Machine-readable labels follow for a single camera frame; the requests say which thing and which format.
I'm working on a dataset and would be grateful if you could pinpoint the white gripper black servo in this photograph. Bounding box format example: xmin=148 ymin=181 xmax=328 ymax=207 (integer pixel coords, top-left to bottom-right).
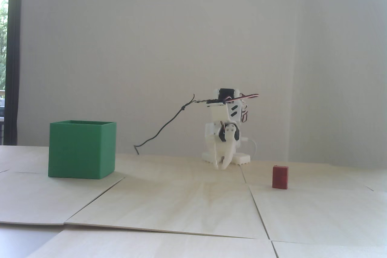
xmin=206 ymin=120 xmax=242 ymax=170

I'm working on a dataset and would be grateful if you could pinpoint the red block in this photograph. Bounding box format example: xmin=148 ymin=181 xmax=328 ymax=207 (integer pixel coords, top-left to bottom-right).
xmin=272 ymin=165 xmax=288 ymax=189

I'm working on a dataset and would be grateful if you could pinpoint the white robot arm with base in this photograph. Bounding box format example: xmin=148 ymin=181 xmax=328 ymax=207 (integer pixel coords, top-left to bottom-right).
xmin=202 ymin=88 xmax=251 ymax=166

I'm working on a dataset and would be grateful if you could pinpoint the green open box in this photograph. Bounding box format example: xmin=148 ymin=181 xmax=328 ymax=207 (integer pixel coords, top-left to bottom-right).
xmin=48 ymin=120 xmax=117 ymax=180

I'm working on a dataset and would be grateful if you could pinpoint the white paper backdrop sheet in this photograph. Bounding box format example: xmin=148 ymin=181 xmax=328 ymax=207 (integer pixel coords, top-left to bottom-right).
xmin=18 ymin=0 xmax=298 ymax=162

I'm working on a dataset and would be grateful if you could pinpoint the white power cable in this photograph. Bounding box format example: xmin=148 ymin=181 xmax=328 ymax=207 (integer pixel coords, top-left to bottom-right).
xmin=241 ymin=138 xmax=258 ymax=160

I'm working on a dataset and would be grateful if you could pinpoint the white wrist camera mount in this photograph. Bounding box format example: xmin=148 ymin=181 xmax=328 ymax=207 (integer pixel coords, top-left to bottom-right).
xmin=207 ymin=98 xmax=230 ymax=125

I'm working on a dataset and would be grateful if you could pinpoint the red white servo wire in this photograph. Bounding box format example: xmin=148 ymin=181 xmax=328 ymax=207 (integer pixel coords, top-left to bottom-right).
xmin=225 ymin=93 xmax=260 ymax=103

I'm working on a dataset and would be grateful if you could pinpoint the black camera cable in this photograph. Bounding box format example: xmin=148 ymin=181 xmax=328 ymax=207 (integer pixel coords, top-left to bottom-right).
xmin=134 ymin=94 xmax=210 ymax=155

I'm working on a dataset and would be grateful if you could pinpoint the dark window frame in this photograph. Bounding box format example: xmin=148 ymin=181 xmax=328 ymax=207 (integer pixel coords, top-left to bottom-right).
xmin=4 ymin=0 xmax=23 ymax=146

